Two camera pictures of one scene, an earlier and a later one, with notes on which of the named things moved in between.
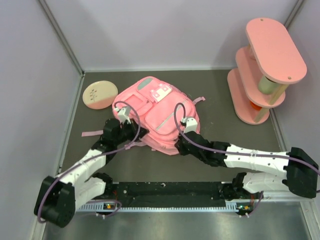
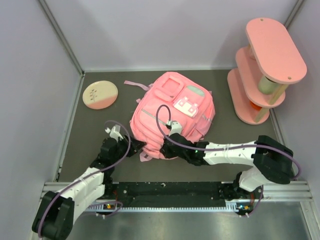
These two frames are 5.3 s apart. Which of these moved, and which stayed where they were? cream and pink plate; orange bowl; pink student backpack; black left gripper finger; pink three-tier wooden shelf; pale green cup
Moved: pink student backpack; black left gripper finger
Stayed: cream and pink plate; pale green cup; orange bowl; pink three-tier wooden shelf
